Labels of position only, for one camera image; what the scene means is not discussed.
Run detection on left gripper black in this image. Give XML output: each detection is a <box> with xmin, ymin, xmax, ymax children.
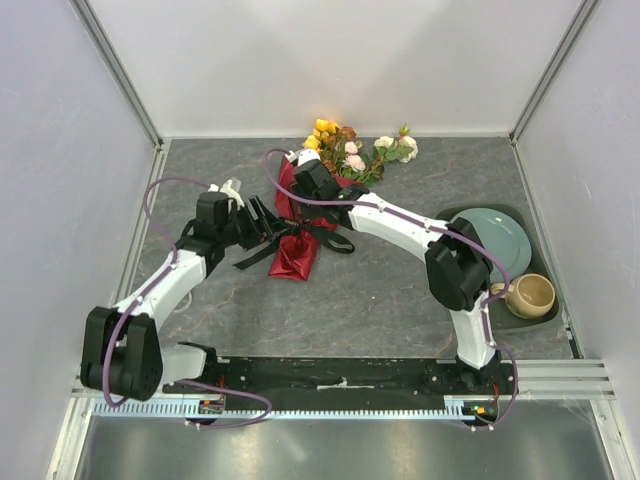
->
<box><xmin>219</xmin><ymin>196</ymin><xmax>289</xmax><ymax>252</ymax></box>

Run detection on pink rose stem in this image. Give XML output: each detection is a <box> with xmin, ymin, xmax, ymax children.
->
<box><xmin>342</xmin><ymin>141</ymin><xmax>384</xmax><ymax>187</ymax></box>

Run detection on dark red wrapping paper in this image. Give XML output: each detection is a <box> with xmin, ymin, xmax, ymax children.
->
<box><xmin>267</xmin><ymin>149</ymin><xmax>386</xmax><ymax>283</ymax></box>

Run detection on yellow rose stem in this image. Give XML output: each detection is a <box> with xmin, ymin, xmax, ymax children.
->
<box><xmin>303</xmin><ymin>118</ymin><xmax>341</xmax><ymax>151</ymax></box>

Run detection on black ribbon gold lettering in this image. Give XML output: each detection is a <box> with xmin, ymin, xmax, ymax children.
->
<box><xmin>235</xmin><ymin>217</ymin><xmax>355</xmax><ymax>280</ymax></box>

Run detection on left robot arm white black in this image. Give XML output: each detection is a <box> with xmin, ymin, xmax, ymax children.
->
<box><xmin>80</xmin><ymin>192</ymin><xmax>285</xmax><ymax>406</ymax></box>

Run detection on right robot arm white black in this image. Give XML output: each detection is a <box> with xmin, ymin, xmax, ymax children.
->
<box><xmin>291</xmin><ymin>158</ymin><xmax>501</xmax><ymax>394</ymax></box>

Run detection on clear glass vase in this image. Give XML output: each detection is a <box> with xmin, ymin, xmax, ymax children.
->
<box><xmin>173</xmin><ymin>293</ymin><xmax>193</xmax><ymax>313</ymax></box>

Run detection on brown rose stem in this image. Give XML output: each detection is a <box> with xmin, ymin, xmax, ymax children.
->
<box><xmin>319</xmin><ymin>126</ymin><xmax>356</xmax><ymax>173</ymax></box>

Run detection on white rose stem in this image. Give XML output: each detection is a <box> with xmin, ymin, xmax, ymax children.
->
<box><xmin>373</xmin><ymin>124</ymin><xmax>419</xmax><ymax>163</ymax></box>

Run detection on teal ceramic plate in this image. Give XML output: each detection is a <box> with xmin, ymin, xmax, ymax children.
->
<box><xmin>450</xmin><ymin>207</ymin><xmax>532</xmax><ymax>280</ymax></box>

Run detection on dark green tray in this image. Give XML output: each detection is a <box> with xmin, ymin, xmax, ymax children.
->
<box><xmin>437</xmin><ymin>203</ymin><xmax>561</xmax><ymax>333</ymax></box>

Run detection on beige ceramic mug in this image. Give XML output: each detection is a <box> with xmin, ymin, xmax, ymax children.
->
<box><xmin>502</xmin><ymin>273</ymin><xmax>556</xmax><ymax>319</ymax></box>

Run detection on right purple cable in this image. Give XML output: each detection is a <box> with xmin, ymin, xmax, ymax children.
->
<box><xmin>263</xmin><ymin>147</ymin><xmax>521</xmax><ymax>432</ymax></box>

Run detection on purple cable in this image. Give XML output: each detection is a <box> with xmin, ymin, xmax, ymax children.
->
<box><xmin>263</xmin><ymin>147</ymin><xmax>521</xmax><ymax>432</ymax></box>
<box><xmin>102</xmin><ymin>175</ymin><xmax>274</xmax><ymax>430</ymax></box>

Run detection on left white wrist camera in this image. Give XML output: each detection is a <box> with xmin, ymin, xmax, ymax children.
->
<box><xmin>208</xmin><ymin>177</ymin><xmax>245</xmax><ymax>208</ymax></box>

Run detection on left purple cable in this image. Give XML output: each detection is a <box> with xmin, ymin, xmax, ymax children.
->
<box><xmin>102</xmin><ymin>175</ymin><xmax>274</xmax><ymax>430</ymax></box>

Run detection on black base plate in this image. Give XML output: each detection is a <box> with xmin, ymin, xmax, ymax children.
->
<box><xmin>195</xmin><ymin>356</ymin><xmax>515</xmax><ymax>399</ymax></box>

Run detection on blue slotted cable duct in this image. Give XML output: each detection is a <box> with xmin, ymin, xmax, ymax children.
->
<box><xmin>91</xmin><ymin>395</ymin><xmax>478</xmax><ymax>421</ymax></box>

